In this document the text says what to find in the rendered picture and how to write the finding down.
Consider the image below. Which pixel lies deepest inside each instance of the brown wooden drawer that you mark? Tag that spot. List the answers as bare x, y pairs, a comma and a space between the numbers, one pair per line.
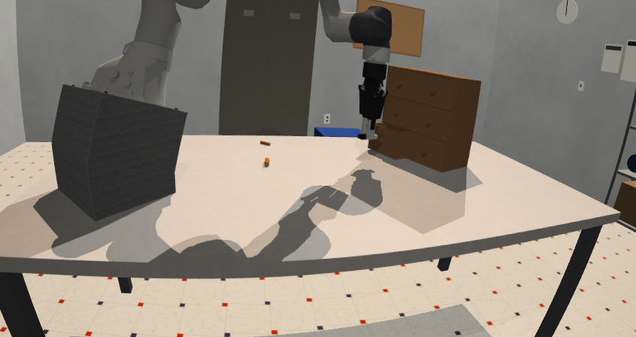
404, 107
432, 121
442, 92
391, 143
427, 150
403, 83

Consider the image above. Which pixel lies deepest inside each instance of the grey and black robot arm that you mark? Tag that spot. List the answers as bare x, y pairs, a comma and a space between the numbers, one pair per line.
142, 70

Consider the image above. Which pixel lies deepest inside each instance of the dark brown chest of drawers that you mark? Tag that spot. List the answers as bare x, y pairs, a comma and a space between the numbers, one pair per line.
462, 120

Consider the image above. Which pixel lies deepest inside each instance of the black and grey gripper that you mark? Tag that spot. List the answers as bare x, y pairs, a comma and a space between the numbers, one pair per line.
372, 109

